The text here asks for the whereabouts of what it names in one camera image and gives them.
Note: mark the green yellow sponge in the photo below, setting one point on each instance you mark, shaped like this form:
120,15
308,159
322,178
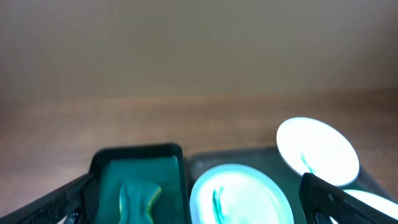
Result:
136,200

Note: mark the large dark green tray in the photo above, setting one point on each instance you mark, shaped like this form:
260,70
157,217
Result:
266,160

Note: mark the small black water tray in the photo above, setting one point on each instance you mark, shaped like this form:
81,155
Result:
159,163

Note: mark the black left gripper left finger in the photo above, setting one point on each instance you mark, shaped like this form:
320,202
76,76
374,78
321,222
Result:
75,202

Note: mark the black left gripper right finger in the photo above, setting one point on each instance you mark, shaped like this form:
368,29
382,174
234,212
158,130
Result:
324,203

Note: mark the white plate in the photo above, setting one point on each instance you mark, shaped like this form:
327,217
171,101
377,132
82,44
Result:
310,145
234,193
385,206

